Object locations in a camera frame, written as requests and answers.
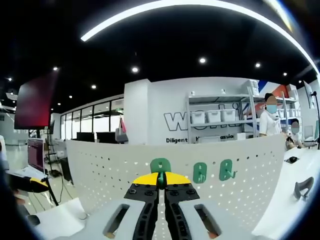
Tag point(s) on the grey metal shelf rack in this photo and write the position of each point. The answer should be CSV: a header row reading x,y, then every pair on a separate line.
x,y
212,98

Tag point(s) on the long ceiling light strip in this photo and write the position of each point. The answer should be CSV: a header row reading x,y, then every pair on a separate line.
x,y
100,28

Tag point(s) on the glass office partition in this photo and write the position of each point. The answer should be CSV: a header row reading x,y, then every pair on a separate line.
x,y
85,122

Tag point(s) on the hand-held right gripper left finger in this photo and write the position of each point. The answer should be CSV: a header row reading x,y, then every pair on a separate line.
x,y
117,220

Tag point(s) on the black tripod laptop stand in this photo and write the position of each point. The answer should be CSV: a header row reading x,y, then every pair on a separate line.
x,y
53,193

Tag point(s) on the dark round object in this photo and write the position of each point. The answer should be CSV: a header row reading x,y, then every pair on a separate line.
x,y
33,220

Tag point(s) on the laptop with purple screen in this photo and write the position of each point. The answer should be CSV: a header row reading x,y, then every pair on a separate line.
x,y
36,155

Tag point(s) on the shelf rack with white boxes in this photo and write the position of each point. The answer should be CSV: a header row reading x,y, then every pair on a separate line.
x,y
292,112

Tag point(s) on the stack of white crates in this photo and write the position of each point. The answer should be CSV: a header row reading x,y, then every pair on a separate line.
x,y
250,87

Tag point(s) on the white perforated mounting plate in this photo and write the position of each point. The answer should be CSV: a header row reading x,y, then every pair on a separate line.
x,y
112,160

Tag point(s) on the black desk monitor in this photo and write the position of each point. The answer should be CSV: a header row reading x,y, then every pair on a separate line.
x,y
85,137
107,138

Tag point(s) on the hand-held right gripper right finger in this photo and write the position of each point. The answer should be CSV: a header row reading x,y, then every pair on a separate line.
x,y
205,220

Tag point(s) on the grey curved tool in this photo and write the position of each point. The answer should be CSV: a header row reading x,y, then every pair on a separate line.
x,y
298,190

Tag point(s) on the green hook assembly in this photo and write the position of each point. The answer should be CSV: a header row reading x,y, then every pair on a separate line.
x,y
195,172
222,175
160,165

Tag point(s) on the group of ceiling spotlights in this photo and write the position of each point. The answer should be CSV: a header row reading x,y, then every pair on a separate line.
x,y
202,60

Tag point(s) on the white storage bin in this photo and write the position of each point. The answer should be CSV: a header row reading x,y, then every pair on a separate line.
x,y
199,117
213,116
228,116

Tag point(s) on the large dark red display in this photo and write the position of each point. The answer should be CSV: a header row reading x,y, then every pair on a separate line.
x,y
35,105

